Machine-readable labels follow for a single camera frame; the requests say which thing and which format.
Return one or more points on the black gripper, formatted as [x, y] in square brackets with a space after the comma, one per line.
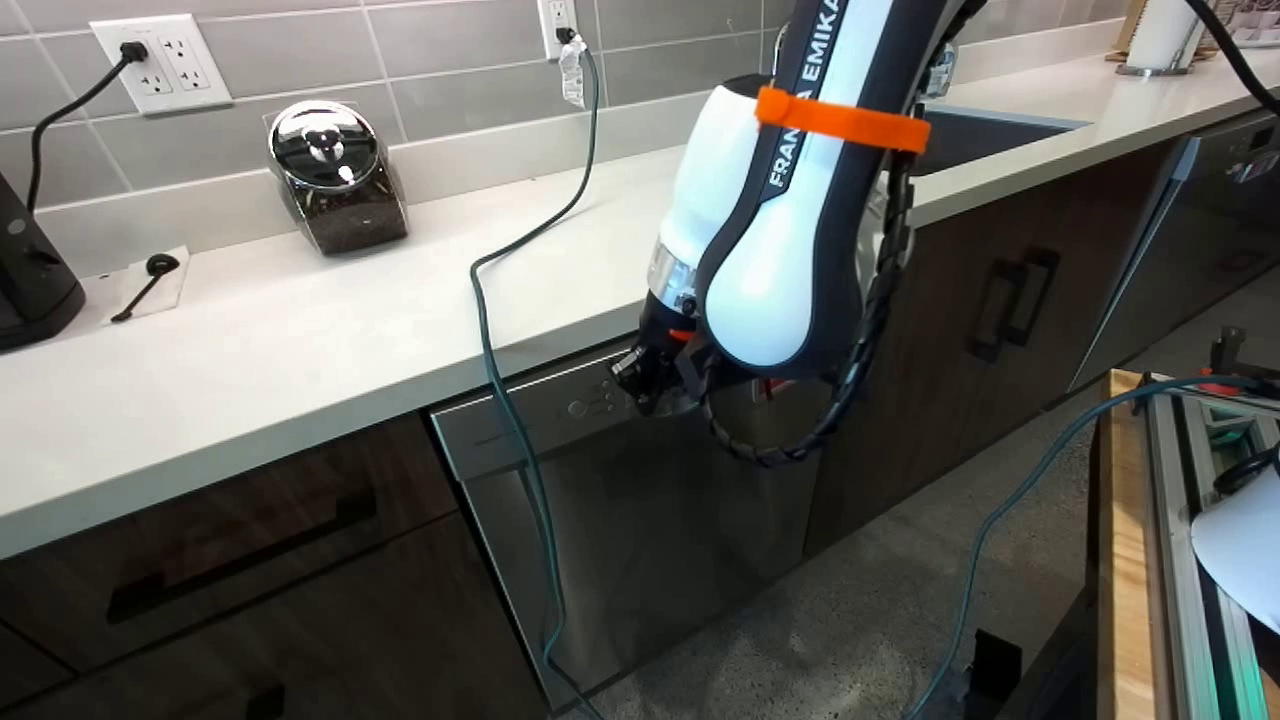
[692, 365]

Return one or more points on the stainless steel Bosch dishwasher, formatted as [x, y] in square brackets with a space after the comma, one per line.
[626, 562]

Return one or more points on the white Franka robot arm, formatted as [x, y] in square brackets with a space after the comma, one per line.
[762, 266]

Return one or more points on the white plug adapter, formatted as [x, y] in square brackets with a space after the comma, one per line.
[576, 73]

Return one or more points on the dark wood sink cabinet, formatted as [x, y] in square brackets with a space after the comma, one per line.
[960, 402]

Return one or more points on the glass jar with metal lid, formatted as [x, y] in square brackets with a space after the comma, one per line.
[333, 202]

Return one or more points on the dark undermount sink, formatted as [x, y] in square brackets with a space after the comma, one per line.
[1001, 142]

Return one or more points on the clear soap bottle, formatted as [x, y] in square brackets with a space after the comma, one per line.
[945, 73]

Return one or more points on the dark wood drawer cabinet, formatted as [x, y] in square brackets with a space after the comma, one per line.
[267, 643]

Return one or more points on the black table foot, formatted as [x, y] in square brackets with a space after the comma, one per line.
[993, 664]

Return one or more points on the white paper napkin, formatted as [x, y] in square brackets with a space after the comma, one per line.
[172, 301]

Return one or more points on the black spoon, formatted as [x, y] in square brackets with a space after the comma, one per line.
[161, 266]

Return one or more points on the wooden edged robot table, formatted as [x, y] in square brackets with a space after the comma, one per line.
[1125, 601]

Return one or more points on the stainless steel appliance front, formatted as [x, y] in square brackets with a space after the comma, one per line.
[1202, 254]

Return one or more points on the black clamp knob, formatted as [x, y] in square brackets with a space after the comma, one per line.
[1226, 349]

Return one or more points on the black coffee grinder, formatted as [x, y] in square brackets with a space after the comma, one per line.
[32, 284]

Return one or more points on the white paper towel roll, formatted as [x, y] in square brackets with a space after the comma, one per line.
[1163, 34]

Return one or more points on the printed cardboard box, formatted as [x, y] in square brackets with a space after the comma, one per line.
[1261, 18]

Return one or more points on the white single wall outlet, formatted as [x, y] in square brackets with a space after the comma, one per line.
[551, 23]

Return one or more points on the white double wall outlet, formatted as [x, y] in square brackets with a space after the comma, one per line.
[182, 67]

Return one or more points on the aluminium frame rail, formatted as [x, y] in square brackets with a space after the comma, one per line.
[1183, 562]

